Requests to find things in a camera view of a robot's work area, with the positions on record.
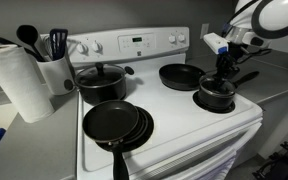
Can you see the striped dish towel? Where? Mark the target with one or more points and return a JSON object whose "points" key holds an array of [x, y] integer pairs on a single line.
{"points": [[224, 170]]}

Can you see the glass stockpot lid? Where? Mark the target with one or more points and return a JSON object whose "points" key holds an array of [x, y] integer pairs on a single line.
{"points": [[95, 75]]}

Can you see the white stove knob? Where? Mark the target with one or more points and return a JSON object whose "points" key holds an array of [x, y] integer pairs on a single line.
{"points": [[182, 37], [97, 46], [81, 48], [172, 38]]}

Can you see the small black frying pan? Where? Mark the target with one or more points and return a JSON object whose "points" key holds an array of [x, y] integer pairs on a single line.
{"points": [[109, 121]]}

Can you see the black stove burner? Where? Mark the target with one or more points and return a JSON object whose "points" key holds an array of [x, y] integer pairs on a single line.
{"points": [[144, 130], [229, 106]]}

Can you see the small black saucepan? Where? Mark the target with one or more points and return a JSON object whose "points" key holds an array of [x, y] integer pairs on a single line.
{"points": [[214, 98]]}

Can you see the large black frying pan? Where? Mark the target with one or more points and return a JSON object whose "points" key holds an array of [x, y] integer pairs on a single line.
{"points": [[180, 76]]}

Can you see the black robot cart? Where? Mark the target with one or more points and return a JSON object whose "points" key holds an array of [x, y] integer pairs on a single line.
{"points": [[280, 163]]}

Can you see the white paper towel roll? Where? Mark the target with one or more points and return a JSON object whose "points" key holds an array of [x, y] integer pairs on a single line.
{"points": [[17, 83]]}

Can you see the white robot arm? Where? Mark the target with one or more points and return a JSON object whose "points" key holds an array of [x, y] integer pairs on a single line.
{"points": [[277, 16]]}

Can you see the white electric stove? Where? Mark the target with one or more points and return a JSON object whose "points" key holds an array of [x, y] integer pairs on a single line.
{"points": [[170, 113]]}

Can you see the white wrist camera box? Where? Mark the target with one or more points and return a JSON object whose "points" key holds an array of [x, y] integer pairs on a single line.
{"points": [[215, 42]]}

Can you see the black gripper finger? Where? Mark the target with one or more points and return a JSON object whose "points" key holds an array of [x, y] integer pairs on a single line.
{"points": [[218, 76], [229, 75]]}

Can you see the blue slotted spatula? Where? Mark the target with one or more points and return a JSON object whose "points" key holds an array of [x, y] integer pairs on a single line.
{"points": [[58, 41]]}

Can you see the black ladle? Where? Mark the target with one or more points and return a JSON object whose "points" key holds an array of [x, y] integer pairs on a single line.
{"points": [[29, 35]]}

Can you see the white utensil holder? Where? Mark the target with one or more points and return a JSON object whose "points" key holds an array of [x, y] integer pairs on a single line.
{"points": [[55, 76]]}

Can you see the black cooking utensil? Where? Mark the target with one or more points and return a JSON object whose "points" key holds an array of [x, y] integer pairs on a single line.
{"points": [[10, 43]]}

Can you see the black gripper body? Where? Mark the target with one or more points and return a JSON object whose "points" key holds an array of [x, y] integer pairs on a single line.
{"points": [[229, 60]]}

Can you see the black stockpot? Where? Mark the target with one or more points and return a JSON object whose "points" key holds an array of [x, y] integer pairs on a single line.
{"points": [[100, 91]]}

